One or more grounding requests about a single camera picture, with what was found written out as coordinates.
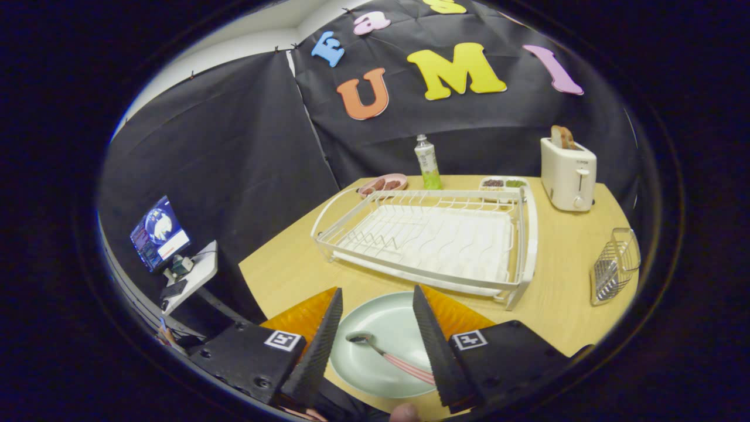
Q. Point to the white divided food tray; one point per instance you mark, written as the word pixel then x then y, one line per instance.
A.
pixel 503 179

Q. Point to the clear bottle green liquid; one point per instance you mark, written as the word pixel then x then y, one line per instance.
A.
pixel 426 161

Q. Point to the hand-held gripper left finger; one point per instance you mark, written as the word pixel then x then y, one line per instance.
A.
pixel 319 351

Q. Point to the white monitor stand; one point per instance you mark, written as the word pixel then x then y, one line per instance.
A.
pixel 202 269

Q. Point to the white toaster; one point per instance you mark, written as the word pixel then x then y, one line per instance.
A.
pixel 565 176

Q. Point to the computer monitor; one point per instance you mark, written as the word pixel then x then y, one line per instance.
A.
pixel 158 234

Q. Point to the toasted bread slice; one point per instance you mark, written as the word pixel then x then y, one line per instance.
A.
pixel 563 138

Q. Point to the light green plate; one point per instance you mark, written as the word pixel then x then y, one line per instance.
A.
pixel 387 319

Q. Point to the pink plate with food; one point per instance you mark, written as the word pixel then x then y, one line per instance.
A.
pixel 402 179

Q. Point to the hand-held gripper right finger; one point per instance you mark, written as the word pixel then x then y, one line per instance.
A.
pixel 436 346

